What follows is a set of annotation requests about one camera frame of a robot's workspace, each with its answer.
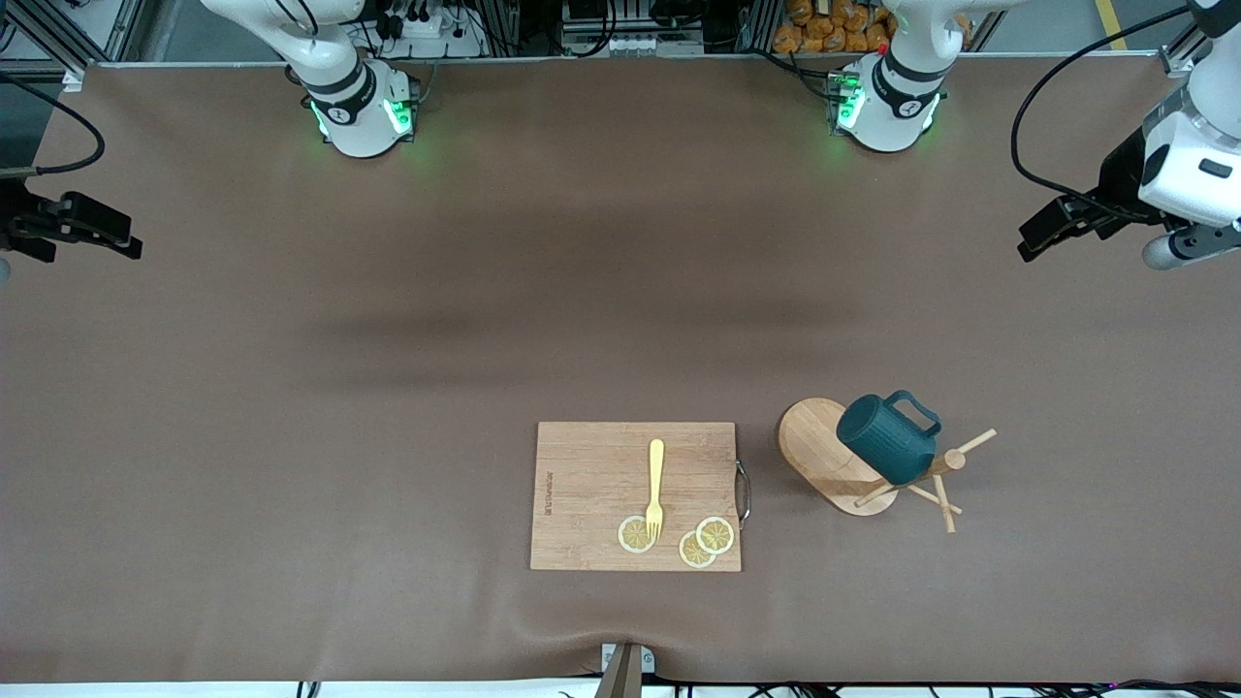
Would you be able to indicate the white power strip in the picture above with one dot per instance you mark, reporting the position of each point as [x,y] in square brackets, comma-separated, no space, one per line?
[630,44]
[436,29]

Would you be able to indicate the dark green ribbed cup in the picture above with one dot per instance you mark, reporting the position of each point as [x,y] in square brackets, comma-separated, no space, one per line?
[887,446]

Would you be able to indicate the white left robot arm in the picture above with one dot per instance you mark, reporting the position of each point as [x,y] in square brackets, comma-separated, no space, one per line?
[892,107]

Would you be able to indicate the wooden mug tree rack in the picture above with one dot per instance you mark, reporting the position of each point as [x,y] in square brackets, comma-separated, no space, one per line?
[814,446]

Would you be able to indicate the aluminium frame strut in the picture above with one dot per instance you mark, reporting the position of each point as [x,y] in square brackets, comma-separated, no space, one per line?
[126,29]
[1178,60]

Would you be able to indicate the grey table edge bracket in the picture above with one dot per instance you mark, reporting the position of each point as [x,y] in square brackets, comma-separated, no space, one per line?
[625,674]

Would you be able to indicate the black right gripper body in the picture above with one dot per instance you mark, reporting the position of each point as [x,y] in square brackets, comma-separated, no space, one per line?
[19,219]

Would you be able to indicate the bamboo cutting board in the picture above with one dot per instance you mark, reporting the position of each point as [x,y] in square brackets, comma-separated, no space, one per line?
[591,485]

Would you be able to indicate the orange packaged snacks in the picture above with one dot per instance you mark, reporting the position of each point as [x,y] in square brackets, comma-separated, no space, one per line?
[824,24]

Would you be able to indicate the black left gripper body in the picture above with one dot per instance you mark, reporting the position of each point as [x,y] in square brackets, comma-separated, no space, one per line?
[1117,188]

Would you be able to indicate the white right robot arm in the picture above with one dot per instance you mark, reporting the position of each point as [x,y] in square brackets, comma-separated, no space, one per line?
[354,116]

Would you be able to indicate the yellow plastic fork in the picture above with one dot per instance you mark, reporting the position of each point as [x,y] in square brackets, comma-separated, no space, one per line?
[656,465]

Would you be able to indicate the lemon slice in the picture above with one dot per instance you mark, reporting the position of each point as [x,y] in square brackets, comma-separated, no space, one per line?
[690,555]
[717,535]
[630,538]

